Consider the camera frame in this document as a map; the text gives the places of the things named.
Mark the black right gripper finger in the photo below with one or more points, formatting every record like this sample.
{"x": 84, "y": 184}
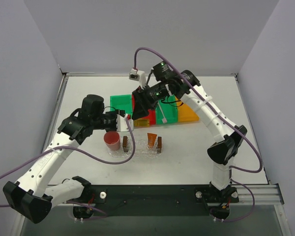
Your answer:
{"x": 140, "y": 98}
{"x": 140, "y": 110}

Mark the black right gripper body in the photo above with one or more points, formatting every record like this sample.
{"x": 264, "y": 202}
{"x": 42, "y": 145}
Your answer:
{"x": 141, "y": 99}

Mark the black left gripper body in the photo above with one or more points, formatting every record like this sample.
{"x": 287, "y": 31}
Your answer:
{"x": 113, "y": 120}

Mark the pink plastic cup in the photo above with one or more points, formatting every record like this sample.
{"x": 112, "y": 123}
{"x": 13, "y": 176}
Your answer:
{"x": 112, "y": 140}

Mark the yellow toothpaste tube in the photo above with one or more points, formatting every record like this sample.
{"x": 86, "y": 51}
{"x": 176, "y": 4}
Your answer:
{"x": 141, "y": 123}

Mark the white toothbrush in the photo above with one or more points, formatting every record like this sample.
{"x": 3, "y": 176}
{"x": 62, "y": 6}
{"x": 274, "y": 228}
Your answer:
{"x": 164, "y": 120}

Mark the orange toothpaste tube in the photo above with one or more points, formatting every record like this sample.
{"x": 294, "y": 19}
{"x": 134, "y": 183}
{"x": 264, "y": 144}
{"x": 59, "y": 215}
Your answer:
{"x": 151, "y": 140}

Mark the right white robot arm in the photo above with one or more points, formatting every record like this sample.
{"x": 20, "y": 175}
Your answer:
{"x": 187, "y": 88}

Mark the clear textured glass tray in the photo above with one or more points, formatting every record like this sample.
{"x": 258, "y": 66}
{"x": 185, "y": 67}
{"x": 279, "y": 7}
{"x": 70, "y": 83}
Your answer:
{"x": 142, "y": 148}

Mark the red plastic bin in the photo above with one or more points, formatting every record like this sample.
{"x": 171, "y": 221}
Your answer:
{"x": 151, "y": 116}

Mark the left green plastic bin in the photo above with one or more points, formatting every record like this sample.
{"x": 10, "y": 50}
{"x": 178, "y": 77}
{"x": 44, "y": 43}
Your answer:
{"x": 121, "y": 102}

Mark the green plastic bin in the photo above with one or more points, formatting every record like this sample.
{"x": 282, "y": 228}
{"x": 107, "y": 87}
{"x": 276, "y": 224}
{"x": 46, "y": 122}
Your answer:
{"x": 170, "y": 111}
{"x": 121, "y": 102}

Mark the right green plastic bin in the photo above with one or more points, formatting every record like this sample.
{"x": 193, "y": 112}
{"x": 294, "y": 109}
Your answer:
{"x": 170, "y": 111}

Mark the orange plastic bin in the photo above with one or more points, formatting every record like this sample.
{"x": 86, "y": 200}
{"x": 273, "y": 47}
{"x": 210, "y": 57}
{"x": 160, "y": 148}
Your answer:
{"x": 185, "y": 113}

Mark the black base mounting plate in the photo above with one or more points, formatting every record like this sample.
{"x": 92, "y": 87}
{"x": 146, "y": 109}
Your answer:
{"x": 160, "y": 208}

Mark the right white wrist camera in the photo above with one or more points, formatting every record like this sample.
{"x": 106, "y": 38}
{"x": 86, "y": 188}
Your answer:
{"x": 139, "y": 76}

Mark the left brown tray handle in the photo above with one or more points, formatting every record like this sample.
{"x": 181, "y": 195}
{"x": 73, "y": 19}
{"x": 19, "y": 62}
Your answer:
{"x": 125, "y": 145}

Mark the brown tray handle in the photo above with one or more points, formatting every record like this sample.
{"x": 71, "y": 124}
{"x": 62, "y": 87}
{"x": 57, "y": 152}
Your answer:
{"x": 125, "y": 145}
{"x": 159, "y": 145}

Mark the right brown tray handle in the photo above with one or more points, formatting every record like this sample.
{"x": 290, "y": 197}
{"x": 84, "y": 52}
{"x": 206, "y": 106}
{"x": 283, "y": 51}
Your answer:
{"x": 159, "y": 145}

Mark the aluminium table edge rail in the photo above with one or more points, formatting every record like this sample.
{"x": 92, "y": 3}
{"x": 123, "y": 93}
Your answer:
{"x": 221, "y": 87}

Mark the front aluminium rail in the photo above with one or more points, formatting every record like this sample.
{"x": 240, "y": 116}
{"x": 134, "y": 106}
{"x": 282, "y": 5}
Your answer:
{"x": 262, "y": 194}

